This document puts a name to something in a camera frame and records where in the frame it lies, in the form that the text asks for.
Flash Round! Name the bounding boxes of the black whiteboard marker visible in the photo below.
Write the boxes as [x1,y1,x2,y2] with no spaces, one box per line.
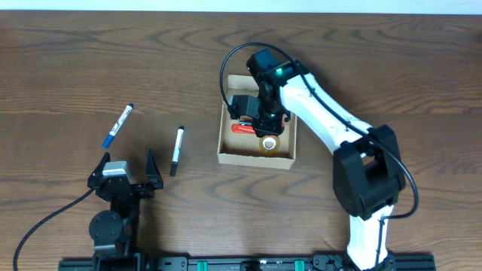
[169,126,185,177]

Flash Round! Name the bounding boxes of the blue whiteboard marker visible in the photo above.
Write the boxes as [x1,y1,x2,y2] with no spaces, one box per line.
[102,103,134,149]

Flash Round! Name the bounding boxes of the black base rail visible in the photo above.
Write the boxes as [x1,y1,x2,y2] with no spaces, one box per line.
[58,252,438,271]

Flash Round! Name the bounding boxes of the yellow clear tape roll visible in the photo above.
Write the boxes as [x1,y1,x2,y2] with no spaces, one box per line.
[259,135,281,157]

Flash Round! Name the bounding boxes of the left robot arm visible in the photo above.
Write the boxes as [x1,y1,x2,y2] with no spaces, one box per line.
[87,150,163,271]

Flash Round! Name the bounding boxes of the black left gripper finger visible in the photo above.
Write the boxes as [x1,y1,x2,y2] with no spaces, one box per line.
[145,148,163,189]
[87,152,110,188]

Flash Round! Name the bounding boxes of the open cardboard box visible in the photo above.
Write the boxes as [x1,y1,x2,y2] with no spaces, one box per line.
[217,74,298,170]

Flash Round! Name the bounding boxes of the red utility knife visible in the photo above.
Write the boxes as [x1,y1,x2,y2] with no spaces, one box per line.
[231,123,255,134]

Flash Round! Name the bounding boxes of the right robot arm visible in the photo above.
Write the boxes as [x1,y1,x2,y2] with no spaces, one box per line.
[228,49,406,270]

